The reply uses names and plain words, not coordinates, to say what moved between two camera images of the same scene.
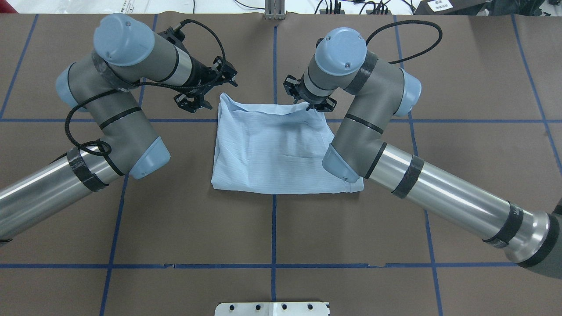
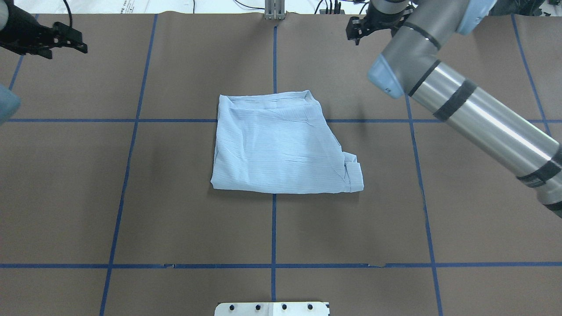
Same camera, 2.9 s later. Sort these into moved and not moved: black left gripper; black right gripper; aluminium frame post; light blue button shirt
Moved: black right gripper; black left gripper
Not moved: light blue button shirt; aluminium frame post
